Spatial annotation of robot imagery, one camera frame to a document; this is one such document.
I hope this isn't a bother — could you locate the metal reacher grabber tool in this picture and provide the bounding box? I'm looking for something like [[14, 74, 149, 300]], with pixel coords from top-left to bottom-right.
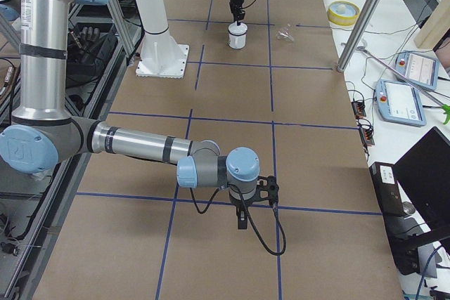
[[356, 46, 449, 125]]

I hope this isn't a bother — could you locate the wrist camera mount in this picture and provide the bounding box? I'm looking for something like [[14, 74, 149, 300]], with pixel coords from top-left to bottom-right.
[[255, 176, 279, 207]]

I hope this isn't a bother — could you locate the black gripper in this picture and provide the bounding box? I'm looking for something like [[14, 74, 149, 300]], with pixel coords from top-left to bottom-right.
[[229, 0, 245, 25], [230, 197, 252, 230]]

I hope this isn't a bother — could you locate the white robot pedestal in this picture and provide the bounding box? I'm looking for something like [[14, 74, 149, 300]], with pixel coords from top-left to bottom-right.
[[136, 0, 189, 79]]

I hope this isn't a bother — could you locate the far blue teach pendant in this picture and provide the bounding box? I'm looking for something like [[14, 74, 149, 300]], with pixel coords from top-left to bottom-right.
[[394, 51, 440, 91]]

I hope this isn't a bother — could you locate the black monitor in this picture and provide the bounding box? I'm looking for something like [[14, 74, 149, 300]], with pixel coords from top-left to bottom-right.
[[393, 126, 449, 252]]

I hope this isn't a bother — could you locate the blue teach pendant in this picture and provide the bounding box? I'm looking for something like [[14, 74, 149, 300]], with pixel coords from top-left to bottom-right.
[[375, 79, 427, 127], [394, 51, 440, 91]]

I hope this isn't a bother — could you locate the black computer box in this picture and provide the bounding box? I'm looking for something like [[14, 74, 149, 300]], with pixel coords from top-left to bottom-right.
[[370, 162, 437, 278]]

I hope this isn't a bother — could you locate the clear plastic funnel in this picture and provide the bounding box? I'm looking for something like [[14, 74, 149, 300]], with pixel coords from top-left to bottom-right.
[[276, 24, 295, 43]]

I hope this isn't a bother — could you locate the white mug lid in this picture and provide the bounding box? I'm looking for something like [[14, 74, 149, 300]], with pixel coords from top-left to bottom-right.
[[228, 22, 248, 37]]

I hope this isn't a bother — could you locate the yellow tape roll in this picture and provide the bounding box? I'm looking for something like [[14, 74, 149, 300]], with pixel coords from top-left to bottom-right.
[[327, 1, 361, 27]]

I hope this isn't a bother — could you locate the near blue teach pendant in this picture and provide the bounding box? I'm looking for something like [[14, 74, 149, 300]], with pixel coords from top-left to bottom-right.
[[375, 79, 427, 127]]

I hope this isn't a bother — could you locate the white enamel mug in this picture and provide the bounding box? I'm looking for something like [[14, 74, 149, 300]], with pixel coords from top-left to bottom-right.
[[228, 34, 247, 49]]

